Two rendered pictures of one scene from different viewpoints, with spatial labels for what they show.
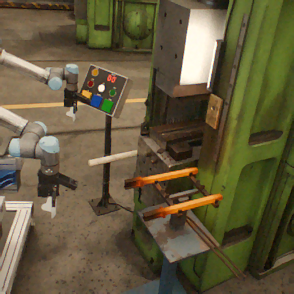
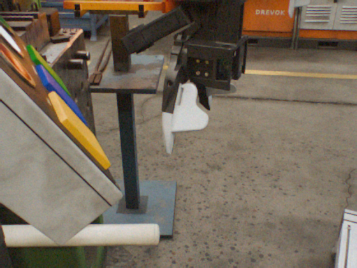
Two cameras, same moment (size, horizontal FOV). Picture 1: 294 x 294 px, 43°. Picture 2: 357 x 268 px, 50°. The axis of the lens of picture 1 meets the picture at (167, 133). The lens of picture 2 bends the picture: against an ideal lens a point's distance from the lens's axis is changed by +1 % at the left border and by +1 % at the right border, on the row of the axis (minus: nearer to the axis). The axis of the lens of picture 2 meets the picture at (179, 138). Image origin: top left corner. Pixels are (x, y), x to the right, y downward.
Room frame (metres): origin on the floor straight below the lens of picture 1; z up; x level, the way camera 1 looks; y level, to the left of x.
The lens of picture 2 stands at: (2.56, 0.90, 1.20)
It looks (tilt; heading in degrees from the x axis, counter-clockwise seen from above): 29 degrees down; 215
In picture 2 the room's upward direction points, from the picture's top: straight up
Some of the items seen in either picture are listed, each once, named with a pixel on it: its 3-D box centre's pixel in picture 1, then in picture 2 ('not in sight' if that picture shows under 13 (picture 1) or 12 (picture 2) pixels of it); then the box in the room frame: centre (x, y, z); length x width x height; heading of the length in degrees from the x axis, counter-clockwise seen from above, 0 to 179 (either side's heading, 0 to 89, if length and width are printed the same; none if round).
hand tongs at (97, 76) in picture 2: (204, 236); (104, 57); (1.45, -0.26, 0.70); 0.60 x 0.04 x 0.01; 37
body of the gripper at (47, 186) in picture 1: (48, 182); not in sight; (1.26, 0.48, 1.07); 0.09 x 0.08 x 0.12; 101
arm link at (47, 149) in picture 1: (48, 151); not in sight; (1.26, 0.48, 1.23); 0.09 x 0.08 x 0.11; 93
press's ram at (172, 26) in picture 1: (205, 41); not in sight; (2.07, -0.14, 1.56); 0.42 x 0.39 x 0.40; 125
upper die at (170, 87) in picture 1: (193, 80); not in sight; (2.10, -0.11, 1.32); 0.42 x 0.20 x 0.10; 125
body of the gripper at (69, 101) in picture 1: (71, 97); (208, 36); (2.14, 0.65, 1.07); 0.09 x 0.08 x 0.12; 101
